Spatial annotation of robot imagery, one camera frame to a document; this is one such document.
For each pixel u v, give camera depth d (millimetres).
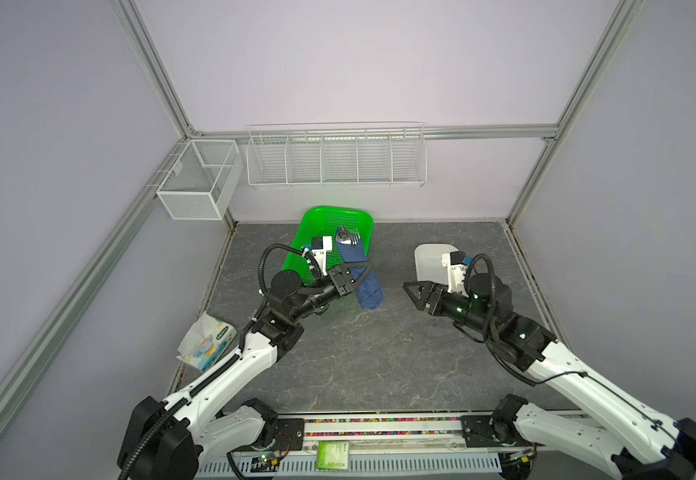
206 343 839
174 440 381
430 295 608
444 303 610
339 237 638
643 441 397
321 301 607
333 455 694
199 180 986
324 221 1157
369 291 633
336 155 995
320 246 631
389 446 736
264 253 522
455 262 630
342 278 589
